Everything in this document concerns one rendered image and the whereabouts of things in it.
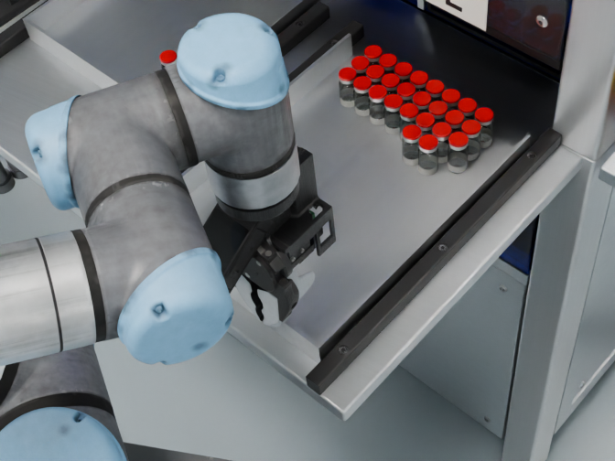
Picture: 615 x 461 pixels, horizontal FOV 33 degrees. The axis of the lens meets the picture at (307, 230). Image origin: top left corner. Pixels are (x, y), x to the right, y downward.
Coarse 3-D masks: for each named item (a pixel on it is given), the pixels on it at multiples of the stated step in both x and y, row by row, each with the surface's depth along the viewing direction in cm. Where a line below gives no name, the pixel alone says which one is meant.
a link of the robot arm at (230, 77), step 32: (192, 32) 75; (224, 32) 75; (256, 32) 74; (192, 64) 73; (224, 64) 73; (256, 64) 73; (192, 96) 74; (224, 96) 73; (256, 96) 74; (288, 96) 79; (192, 128) 75; (224, 128) 75; (256, 128) 76; (288, 128) 80; (224, 160) 79; (256, 160) 79
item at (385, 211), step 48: (336, 48) 123; (336, 96) 123; (336, 144) 119; (384, 144) 118; (528, 144) 114; (192, 192) 116; (336, 192) 115; (384, 192) 114; (432, 192) 114; (480, 192) 110; (336, 240) 111; (384, 240) 110; (432, 240) 107; (336, 288) 107; (384, 288) 104; (288, 336) 103; (336, 336) 101
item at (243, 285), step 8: (240, 280) 98; (248, 280) 96; (240, 288) 99; (248, 288) 98; (256, 288) 98; (248, 296) 99; (256, 296) 99; (248, 304) 100; (256, 304) 99; (256, 312) 100
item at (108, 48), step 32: (64, 0) 134; (96, 0) 137; (128, 0) 136; (160, 0) 136; (192, 0) 135; (224, 0) 135; (256, 0) 134; (288, 0) 134; (320, 0) 131; (32, 32) 132; (64, 32) 134; (96, 32) 133; (128, 32) 133; (160, 32) 132; (96, 64) 130; (128, 64) 129; (160, 64) 129
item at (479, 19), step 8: (432, 0) 115; (440, 0) 114; (456, 0) 112; (464, 0) 111; (472, 0) 110; (480, 0) 109; (448, 8) 114; (464, 8) 112; (472, 8) 111; (480, 8) 110; (464, 16) 113; (472, 16) 112; (480, 16) 111; (472, 24) 113; (480, 24) 112
